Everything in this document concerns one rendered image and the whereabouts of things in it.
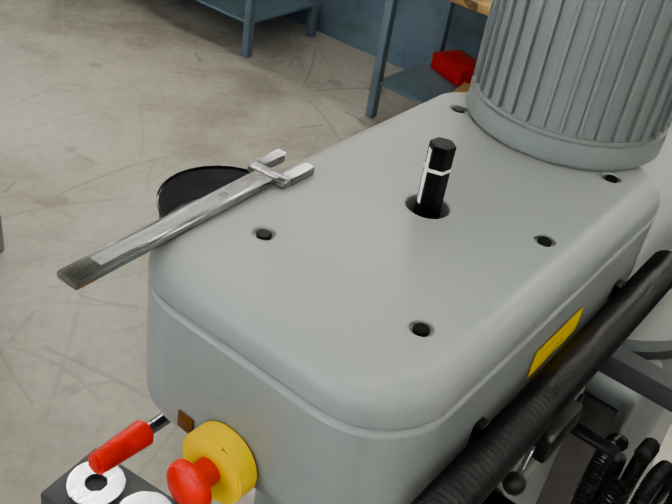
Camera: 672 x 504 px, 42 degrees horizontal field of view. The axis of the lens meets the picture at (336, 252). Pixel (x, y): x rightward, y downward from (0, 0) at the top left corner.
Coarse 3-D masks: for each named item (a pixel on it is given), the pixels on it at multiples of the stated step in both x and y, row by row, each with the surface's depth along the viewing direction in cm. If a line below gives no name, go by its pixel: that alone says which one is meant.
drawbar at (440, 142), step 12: (432, 144) 68; (444, 144) 68; (432, 156) 68; (444, 156) 68; (432, 168) 69; (444, 168) 68; (432, 180) 69; (444, 180) 69; (432, 192) 70; (444, 192) 70; (420, 204) 71; (432, 204) 70; (420, 216) 71; (432, 216) 71
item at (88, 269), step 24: (264, 168) 71; (312, 168) 73; (216, 192) 67; (240, 192) 68; (168, 216) 64; (192, 216) 64; (120, 240) 60; (144, 240) 61; (168, 240) 62; (72, 264) 58; (96, 264) 58; (120, 264) 59
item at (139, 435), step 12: (156, 420) 73; (168, 420) 73; (120, 432) 71; (132, 432) 71; (144, 432) 71; (156, 432) 73; (108, 444) 69; (120, 444) 70; (132, 444) 70; (144, 444) 71; (96, 456) 68; (108, 456) 69; (120, 456) 69; (96, 468) 68; (108, 468) 69
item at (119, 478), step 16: (80, 464) 139; (64, 480) 136; (80, 480) 135; (96, 480) 137; (112, 480) 136; (128, 480) 138; (144, 480) 139; (48, 496) 134; (64, 496) 134; (80, 496) 133; (96, 496) 133; (112, 496) 134; (128, 496) 134; (144, 496) 135; (160, 496) 135
